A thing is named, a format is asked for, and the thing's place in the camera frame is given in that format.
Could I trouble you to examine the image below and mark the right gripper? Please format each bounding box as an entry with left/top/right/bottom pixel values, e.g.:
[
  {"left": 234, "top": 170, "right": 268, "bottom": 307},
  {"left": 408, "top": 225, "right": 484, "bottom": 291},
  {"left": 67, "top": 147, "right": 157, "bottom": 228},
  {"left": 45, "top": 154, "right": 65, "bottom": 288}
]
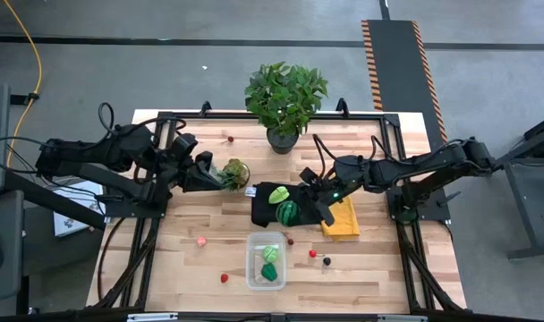
[{"left": 300, "top": 154, "right": 368, "bottom": 227}]

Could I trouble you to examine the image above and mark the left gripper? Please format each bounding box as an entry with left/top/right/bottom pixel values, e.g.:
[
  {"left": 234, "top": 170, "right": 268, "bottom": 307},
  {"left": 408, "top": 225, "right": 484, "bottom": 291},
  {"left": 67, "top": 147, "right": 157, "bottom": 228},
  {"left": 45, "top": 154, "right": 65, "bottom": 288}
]
[{"left": 163, "top": 132, "right": 225, "bottom": 194}]

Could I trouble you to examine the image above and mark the striped toy watermelon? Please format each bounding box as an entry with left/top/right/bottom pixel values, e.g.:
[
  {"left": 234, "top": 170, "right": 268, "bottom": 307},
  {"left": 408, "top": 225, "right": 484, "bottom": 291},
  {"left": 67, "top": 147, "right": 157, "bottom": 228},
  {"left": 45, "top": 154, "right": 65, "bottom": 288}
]
[{"left": 276, "top": 200, "right": 302, "bottom": 228}]

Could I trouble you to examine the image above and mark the light green toy star fruit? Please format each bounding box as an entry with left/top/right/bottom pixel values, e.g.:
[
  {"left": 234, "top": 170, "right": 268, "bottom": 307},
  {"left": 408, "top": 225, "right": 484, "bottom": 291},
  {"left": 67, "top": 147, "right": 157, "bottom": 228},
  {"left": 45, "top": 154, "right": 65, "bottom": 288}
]
[{"left": 268, "top": 185, "right": 291, "bottom": 206}]

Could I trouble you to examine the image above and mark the dark green toy bell pepper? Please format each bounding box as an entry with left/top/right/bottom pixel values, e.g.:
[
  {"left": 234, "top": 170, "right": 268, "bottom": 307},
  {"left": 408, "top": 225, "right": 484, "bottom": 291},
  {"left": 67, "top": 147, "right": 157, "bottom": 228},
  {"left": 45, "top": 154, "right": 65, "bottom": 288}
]
[{"left": 259, "top": 262, "right": 279, "bottom": 283}]

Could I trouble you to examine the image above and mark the leafy plant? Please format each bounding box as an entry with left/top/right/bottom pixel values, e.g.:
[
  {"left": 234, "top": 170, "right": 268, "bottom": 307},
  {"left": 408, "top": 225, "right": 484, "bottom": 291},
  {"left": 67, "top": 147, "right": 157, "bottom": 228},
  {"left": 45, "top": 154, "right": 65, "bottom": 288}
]
[{"left": 243, "top": 61, "right": 329, "bottom": 156}]

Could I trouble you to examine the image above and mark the clear plastic tupperware container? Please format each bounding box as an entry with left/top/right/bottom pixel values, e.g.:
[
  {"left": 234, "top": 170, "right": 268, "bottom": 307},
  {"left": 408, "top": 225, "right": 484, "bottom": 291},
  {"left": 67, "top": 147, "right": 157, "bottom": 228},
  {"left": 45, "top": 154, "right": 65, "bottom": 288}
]
[{"left": 245, "top": 231, "right": 287, "bottom": 291}]

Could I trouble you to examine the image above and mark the small succulent plant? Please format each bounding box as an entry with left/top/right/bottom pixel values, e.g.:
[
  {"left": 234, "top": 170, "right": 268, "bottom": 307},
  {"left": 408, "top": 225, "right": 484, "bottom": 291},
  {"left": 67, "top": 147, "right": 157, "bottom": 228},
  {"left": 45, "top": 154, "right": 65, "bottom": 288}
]
[{"left": 216, "top": 157, "right": 251, "bottom": 193}]

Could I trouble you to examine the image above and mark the yellow cloth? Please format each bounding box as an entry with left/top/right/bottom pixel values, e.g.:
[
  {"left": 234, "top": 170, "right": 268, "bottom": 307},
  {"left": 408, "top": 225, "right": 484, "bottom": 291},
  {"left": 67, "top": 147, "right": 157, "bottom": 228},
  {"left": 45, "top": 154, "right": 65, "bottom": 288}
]
[{"left": 320, "top": 195, "right": 361, "bottom": 242}]

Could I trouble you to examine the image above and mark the black cloth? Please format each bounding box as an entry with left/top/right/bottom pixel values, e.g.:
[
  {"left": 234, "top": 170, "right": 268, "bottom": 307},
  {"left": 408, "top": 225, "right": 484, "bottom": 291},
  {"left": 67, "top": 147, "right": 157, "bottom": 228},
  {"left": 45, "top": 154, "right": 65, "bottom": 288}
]
[{"left": 244, "top": 181, "right": 325, "bottom": 228}]

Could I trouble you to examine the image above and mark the white paper sheet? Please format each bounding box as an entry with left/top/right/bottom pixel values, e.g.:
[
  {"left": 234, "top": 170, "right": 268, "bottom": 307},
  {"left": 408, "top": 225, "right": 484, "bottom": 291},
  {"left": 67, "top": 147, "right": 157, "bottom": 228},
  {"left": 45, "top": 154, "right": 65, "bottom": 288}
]
[{"left": 52, "top": 180, "right": 106, "bottom": 238}]

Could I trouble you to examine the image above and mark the black striped-edge floor mat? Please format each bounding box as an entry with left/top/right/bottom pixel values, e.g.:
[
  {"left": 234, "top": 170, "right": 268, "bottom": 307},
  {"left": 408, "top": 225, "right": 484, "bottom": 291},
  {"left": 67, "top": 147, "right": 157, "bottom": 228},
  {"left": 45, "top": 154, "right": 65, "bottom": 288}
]
[{"left": 360, "top": 19, "right": 455, "bottom": 144}]

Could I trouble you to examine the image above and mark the black diagonal support beam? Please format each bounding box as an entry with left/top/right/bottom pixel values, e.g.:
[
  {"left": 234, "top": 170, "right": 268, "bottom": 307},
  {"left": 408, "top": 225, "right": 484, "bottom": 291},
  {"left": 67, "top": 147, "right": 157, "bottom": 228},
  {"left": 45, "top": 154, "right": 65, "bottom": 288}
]
[{"left": 3, "top": 172, "right": 108, "bottom": 232}]

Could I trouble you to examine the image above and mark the dark grey desk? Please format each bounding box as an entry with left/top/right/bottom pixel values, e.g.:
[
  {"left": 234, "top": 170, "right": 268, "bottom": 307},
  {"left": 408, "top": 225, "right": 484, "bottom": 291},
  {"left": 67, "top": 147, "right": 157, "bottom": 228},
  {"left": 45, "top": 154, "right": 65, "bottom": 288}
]
[{"left": 0, "top": 83, "right": 26, "bottom": 305}]

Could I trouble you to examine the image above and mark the dark grey metal stand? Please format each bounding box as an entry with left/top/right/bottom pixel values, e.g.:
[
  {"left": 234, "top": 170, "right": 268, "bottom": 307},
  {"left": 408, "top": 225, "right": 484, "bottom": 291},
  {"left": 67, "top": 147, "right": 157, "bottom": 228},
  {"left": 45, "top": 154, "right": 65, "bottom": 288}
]
[{"left": 495, "top": 111, "right": 544, "bottom": 261}]

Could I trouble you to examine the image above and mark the black metal table frame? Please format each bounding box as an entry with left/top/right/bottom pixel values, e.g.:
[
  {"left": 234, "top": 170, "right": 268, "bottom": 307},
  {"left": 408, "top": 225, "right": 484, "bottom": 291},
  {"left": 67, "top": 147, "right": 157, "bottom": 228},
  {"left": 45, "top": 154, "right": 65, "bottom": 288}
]
[{"left": 86, "top": 97, "right": 468, "bottom": 314}]

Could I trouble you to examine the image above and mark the silver metal bracket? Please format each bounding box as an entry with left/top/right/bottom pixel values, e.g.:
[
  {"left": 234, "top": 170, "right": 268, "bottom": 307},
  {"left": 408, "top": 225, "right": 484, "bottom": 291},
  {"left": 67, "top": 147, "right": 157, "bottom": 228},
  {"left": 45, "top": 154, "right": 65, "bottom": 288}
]
[
  {"left": 127, "top": 312, "right": 179, "bottom": 322},
  {"left": 378, "top": 314, "right": 429, "bottom": 322}
]

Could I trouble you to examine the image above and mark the black cable clamp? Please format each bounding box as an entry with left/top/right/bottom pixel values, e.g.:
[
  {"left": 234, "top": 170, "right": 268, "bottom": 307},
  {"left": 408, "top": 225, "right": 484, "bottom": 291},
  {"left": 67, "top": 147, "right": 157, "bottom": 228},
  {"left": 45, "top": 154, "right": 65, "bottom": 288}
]
[{"left": 9, "top": 91, "right": 41, "bottom": 106}]

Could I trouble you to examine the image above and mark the yellow floor cable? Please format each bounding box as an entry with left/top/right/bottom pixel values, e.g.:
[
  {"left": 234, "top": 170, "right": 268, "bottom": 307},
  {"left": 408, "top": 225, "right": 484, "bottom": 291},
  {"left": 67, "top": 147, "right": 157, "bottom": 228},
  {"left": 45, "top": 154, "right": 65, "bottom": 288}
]
[{"left": 3, "top": 0, "right": 44, "bottom": 171}]

